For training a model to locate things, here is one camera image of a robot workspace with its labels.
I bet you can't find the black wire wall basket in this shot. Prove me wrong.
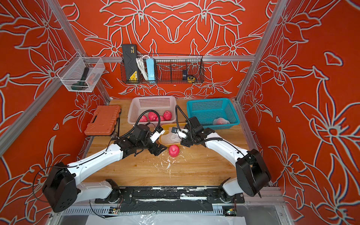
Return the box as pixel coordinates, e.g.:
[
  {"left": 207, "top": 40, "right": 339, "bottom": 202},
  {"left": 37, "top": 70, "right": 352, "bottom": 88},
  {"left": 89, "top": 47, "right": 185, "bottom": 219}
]
[{"left": 120, "top": 54, "right": 205, "bottom": 84}]

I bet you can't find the small tape measure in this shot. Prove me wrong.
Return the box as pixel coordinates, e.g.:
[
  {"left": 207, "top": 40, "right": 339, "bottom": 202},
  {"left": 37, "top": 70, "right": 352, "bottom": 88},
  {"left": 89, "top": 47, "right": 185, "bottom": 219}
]
[{"left": 187, "top": 76, "right": 197, "bottom": 83}]

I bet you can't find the clear acrylic wall box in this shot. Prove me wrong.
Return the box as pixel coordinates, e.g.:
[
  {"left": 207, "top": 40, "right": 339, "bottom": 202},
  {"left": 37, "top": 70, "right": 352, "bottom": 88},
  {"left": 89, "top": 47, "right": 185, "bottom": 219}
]
[{"left": 56, "top": 52, "right": 106, "bottom": 92}]

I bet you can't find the netted apple large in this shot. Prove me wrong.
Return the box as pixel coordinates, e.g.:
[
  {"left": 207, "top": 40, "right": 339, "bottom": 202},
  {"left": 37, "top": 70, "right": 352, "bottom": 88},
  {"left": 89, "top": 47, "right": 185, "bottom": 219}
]
[{"left": 168, "top": 145, "right": 180, "bottom": 158}]

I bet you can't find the yellow plastic tray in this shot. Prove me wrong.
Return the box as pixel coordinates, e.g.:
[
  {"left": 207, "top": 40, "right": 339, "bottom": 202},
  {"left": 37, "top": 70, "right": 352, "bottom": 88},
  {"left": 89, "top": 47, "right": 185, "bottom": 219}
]
[{"left": 159, "top": 123, "right": 180, "bottom": 147}]

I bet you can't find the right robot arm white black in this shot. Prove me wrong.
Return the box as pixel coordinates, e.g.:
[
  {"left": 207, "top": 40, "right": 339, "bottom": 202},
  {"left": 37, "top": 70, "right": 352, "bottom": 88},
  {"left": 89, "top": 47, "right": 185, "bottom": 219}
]
[{"left": 179, "top": 117, "right": 271, "bottom": 202}]

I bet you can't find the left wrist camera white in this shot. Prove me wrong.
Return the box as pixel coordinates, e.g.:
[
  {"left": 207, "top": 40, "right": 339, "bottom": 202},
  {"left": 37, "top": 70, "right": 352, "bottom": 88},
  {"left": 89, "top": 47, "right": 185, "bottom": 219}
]
[{"left": 150, "top": 126, "right": 165, "bottom": 143}]

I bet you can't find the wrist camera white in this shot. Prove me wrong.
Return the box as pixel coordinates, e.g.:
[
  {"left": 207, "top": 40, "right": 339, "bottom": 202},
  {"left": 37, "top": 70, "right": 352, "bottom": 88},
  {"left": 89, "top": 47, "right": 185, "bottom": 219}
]
[
  {"left": 171, "top": 127, "right": 188, "bottom": 139},
  {"left": 150, "top": 126, "right": 165, "bottom": 143}
]

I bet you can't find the pink plastic basket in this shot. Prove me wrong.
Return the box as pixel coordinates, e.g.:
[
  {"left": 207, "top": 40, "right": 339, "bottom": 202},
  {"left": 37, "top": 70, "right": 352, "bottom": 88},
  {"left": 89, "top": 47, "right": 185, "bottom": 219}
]
[{"left": 127, "top": 96, "right": 177, "bottom": 125}]

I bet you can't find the light blue power bank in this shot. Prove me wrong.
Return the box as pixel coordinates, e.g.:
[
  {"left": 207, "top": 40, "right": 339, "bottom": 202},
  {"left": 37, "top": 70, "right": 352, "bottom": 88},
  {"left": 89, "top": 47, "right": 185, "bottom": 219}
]
[{"left": 146, "top": 58, "right": 156, "bottom": 83}]

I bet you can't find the netted apple bottom hidden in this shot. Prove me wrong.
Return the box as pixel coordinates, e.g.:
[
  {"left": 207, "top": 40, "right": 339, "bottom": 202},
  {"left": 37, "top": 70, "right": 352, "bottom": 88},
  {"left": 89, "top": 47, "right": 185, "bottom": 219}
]
[{"left": 213, "top": 117, "right": 230, "bottom": 125}]

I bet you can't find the teal plastic basket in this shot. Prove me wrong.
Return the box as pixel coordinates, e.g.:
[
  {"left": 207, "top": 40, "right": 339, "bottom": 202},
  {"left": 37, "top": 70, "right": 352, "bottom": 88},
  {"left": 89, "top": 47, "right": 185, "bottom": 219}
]
[{"left": 187, "top": 98, "right": 240, "bottom": 130}]

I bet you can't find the orange tool case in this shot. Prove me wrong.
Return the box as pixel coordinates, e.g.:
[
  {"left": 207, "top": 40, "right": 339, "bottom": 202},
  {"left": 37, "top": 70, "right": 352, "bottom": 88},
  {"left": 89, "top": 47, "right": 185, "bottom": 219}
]
[{"left": 84, "top": 105, "right": 121, "bottom": 136}]

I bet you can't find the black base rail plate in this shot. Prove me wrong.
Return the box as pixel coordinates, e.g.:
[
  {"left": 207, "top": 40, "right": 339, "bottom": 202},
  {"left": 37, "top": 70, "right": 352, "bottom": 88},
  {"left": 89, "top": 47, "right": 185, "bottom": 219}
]
[{"left": 94, "top": 186, "right": 245, "bottom": 215}]

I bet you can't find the black yellow device box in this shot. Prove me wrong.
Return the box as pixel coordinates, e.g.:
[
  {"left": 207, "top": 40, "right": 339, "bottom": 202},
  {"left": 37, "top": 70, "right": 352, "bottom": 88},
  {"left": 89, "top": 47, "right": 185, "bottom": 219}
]
[{"left": 122, "top": 44, "right": 139, "bottom": 83}]

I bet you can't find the dark green tool in box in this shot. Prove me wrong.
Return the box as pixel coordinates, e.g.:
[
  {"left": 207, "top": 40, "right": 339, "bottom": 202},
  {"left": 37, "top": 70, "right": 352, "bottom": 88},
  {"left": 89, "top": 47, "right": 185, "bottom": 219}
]
[{"left": 71, "top": 67, "right": 90, "bottom": 91}]

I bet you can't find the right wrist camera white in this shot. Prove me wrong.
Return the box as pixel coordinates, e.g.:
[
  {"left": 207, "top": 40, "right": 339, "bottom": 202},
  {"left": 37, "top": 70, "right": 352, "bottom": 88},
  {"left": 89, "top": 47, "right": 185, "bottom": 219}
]
[{"left": 171, "top": 127, "right": 188, "bottom": 139}]

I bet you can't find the white coiled cable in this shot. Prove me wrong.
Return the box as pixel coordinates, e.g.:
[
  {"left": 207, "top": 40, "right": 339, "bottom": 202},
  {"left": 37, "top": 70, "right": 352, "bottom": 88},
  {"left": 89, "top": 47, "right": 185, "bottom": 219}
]
[{"left": 135, "top": 55, "right": 151, "bottom": 81}]

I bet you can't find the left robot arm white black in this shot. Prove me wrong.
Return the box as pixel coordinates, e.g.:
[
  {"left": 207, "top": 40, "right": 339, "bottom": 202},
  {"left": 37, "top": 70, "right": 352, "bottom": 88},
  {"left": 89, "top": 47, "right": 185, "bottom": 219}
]
[{"left": 42, "top": 124, "right": 166, "bottom": 213}]

